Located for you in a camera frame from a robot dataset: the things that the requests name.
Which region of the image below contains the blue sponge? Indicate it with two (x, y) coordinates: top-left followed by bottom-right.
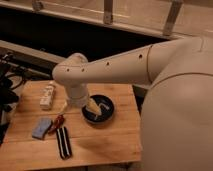
(32, 118), (52, 140)

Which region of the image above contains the wooden table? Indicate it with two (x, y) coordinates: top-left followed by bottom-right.
(0, 81), (141, 171)

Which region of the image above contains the black white striped eraser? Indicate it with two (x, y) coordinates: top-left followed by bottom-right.
(56, 127), (72, 160)

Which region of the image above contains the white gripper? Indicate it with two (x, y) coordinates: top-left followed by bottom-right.
(59, 84), (101, 115)

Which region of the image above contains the black equipment with cables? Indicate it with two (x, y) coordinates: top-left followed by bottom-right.
(0, 52), (25, 146)

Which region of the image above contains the metal rail frame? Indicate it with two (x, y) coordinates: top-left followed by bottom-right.
(0, 0), (213, 48)

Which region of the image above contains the black ceramic bowl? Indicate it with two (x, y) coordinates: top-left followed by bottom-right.
(81, 94), (115, 124)

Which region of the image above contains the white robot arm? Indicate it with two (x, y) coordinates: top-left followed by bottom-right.
(53, 37), (213, 171)

